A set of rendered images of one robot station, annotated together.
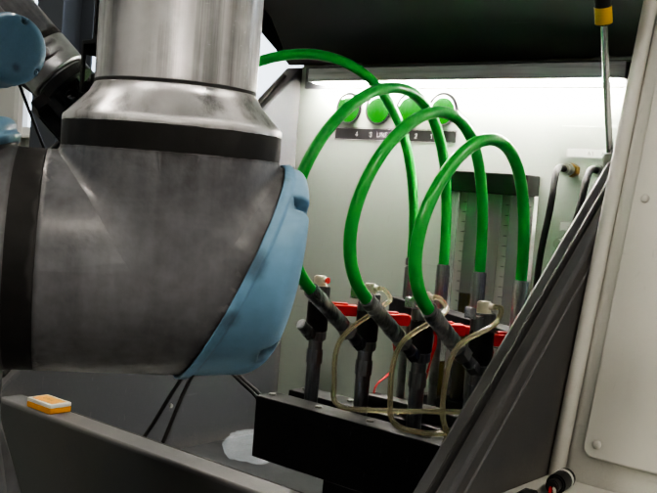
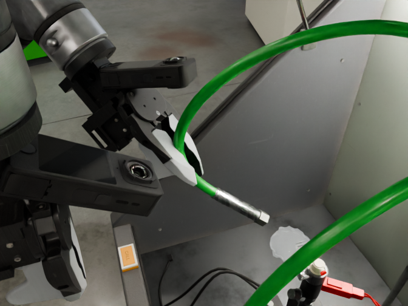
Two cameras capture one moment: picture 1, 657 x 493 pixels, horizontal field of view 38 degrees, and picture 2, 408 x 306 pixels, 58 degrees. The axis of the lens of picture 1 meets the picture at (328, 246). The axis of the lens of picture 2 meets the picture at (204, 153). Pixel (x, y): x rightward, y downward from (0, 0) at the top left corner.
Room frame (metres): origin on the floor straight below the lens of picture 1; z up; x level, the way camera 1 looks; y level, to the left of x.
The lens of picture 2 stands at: (0.90, -0.01, 1.56)
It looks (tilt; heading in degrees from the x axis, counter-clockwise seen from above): 40 degrees down; 32
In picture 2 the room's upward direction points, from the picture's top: straight up
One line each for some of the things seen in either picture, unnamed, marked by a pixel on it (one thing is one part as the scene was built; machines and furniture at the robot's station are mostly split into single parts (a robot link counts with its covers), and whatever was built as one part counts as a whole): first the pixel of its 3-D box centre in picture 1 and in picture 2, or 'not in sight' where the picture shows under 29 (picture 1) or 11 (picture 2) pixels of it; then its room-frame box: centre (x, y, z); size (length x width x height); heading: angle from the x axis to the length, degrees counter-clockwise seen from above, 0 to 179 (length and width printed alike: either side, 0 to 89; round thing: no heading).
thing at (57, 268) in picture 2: not in sight; (57, 255); (0.98, 0.17, 1.32); 0.05 x 0.02 x 0.09; 50
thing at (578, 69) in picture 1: (452, 74); not in sight; (1.42, -0.16, 1.43); 0.54 x 0.03 x 0.02; 50
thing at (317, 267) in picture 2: (321, 287); (317, 269); (1.21, 0.01, 1.12); 0.02 x 0.02 x 0.03
